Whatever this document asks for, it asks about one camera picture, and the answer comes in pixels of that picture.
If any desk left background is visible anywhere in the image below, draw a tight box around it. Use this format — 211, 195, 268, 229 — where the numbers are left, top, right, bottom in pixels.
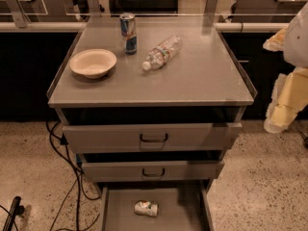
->
0, 0, 77, 22

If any black object on floor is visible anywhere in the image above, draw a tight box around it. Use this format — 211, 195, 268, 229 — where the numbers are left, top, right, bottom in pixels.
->
3, 196, 25, 231

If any white horizontal rail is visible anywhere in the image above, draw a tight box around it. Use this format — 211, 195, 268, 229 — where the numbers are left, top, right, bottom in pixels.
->
0, 22, 288, 33

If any white paper bowl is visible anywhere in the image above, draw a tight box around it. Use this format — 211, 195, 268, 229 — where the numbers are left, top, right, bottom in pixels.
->
69, 49, 116, 79

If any red bull can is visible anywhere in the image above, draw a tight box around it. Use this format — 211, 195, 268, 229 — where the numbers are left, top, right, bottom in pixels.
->
119, 13, 137, 54

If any black floor cable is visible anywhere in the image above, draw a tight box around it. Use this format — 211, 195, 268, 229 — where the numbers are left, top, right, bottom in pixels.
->
45, 120, 101, 231

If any bottom grey drawer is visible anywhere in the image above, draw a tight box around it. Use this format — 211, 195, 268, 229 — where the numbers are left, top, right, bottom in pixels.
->
98, 183, 215, 231

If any clear plastic water bottle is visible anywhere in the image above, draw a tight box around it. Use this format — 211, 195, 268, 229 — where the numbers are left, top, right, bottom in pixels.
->
142, 35, 183, 71

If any grey drawer cabinet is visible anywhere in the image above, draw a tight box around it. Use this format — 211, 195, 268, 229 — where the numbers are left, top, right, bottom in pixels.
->
46, 15, 258, 191

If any middle grey drawer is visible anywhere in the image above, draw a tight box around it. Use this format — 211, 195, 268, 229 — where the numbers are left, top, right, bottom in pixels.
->
82, 161, 224, 182

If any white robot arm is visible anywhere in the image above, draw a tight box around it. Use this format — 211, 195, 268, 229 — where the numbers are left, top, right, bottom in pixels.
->
263, 4, 308, 134

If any crushed 7up can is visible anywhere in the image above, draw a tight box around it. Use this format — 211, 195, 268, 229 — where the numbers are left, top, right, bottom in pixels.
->
134, 200, 159, 218

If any dark desk right background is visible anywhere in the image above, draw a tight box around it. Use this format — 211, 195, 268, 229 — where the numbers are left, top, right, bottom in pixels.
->
232, 0, 308, 23

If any grey drawer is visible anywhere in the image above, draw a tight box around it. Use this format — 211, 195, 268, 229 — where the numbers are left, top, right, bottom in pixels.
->
82, 161, 224, 182
98, 183, 215, 231
63, 122, 242, 154

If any top grey drawer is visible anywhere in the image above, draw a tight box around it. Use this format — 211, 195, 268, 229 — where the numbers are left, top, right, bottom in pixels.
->
63, 122, 242, 154

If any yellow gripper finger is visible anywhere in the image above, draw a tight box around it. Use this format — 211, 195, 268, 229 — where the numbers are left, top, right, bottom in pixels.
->
263, 28, 287, 52
264, 67, 308, 134

